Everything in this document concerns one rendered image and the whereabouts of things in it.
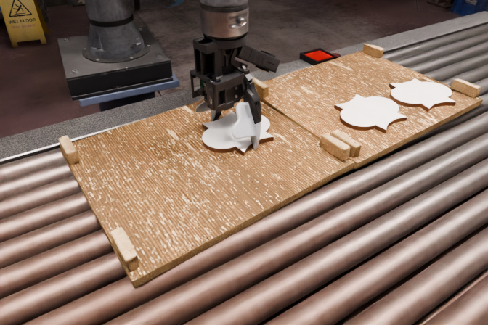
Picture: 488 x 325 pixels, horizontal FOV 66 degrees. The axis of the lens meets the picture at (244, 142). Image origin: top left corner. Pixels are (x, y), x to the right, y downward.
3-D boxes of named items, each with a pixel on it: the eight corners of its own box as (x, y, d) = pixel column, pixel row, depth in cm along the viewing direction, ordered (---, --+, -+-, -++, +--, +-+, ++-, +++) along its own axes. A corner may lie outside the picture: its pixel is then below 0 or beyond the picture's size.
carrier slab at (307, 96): (245, 92, 91) (245, 86, 90) (362, 54, 109) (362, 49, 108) (356, 170, 67) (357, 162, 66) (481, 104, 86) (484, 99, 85)
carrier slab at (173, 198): (61, 153, 71) (59, 146, 70) (240, 93, 90) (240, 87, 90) (134, 289, 48) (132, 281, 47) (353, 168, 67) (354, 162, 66)
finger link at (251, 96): (243, 125, 68) (227, 80, 67) (250, 122, 69) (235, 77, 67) (259, 124, 64) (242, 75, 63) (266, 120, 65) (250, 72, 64)
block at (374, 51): (362, 52, 107) (363, 43, 105) (366, 51, 108) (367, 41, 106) (378, 59, 103) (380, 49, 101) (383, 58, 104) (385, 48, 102)
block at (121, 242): (112, 244, 52) (108, 231, 50) (125, 238, 53) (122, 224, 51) (128, 275, 48) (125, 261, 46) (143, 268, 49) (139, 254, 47)
